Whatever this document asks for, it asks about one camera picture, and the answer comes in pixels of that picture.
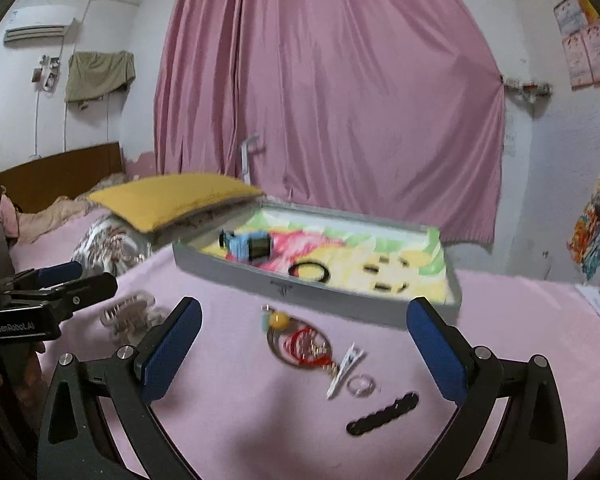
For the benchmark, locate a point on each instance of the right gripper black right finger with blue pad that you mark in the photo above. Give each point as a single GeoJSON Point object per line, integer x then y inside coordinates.
{"type": "Point", "coordinates": [531, 441]}

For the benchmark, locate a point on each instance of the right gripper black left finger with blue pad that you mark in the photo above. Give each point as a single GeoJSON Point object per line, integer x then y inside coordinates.
{"type": "Point", "coordinates": [76, 441]}

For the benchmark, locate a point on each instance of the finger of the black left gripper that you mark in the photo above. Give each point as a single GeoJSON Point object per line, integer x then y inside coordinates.
{"type": "Point", "coordinates": [67, 298]}

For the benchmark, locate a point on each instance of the beige claw hair clip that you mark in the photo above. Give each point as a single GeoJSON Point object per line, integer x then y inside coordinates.
{"type": "Point", "coordinates": [130, 318]}

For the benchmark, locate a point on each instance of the black wavy hair clip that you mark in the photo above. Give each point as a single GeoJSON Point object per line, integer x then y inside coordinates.
{"type": "Point", "coordinates": [383, 417]}

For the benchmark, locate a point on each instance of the blue scrunchie hair clip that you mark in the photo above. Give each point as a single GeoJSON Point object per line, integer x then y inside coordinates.
{"type": "Point", "coordinates": [247, 247]}

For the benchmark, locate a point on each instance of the floral blanket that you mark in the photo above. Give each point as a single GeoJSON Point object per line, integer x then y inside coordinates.
{"type": "Point", "coordinates": [111, 245]}

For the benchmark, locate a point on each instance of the brown wooden headboard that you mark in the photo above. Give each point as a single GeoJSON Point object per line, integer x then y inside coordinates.
{"type": "Point", "coordinates": [35, 185]}

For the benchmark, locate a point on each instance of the yellow pillow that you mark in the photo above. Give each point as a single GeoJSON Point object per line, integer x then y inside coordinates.
{"type": "Point", "coordinates": [151, 203]}

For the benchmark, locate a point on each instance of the white hair clip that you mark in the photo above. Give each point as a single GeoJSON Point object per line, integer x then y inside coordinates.
{"type": "Point", "coordinates": [350, 360]}

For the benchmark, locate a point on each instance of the pink bed sheet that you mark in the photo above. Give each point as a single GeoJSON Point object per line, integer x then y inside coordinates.
{"type": "Point", "coordinates": [236, 412]}

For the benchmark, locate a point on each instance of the gold charm pendant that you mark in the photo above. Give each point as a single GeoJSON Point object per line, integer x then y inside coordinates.
{"type": "Point", "coordinates": [331, 368]}

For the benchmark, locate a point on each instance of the grey tray with cartoon liner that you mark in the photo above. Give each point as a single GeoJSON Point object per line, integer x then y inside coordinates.
{"type": "Point", "coordinates": [334, 262]}

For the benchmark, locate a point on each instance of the olive green hanging cloth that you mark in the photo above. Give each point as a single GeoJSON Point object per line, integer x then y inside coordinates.
{"type": "Point", "coordinates": [93, 75]}

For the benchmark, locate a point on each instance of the white air conditioner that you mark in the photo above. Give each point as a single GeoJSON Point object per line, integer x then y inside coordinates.
{"type": "Point", "coordinates": [39, 22]}

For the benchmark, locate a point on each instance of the pink curtain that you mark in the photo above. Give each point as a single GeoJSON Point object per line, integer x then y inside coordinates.
{"type": "Point", "coordinates": [393, 108]}

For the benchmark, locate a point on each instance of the colourful wall hanging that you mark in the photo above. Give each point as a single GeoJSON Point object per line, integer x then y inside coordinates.
{"type": "Point", "coordinates": [584, 243]}

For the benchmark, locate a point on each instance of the wall socket with plugs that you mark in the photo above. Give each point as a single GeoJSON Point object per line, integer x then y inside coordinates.
{"type": "Point", "coordinates": [46, 75]}

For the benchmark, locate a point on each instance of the white window handle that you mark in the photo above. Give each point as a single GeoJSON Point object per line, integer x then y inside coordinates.
{"type": "Point", "coordinates": [245, 151]}

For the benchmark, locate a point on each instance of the wall hook rack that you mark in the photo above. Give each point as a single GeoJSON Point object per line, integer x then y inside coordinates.
{"type": "Point", "coordinates": [527, 91]}

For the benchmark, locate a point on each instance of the wall certificates posters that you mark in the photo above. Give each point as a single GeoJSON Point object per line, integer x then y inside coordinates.
{"type": "Point", "coordinates": [579, 26]}

